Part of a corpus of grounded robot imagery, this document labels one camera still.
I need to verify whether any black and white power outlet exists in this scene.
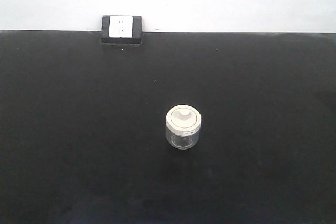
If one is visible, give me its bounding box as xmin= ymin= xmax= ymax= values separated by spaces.
xmin=101 ymin=15 xmax=143 ymax=45

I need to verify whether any glass jar with white lid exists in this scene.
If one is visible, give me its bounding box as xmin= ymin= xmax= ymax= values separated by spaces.
xmin=166 ymin=104 xmax=202 ymax=150

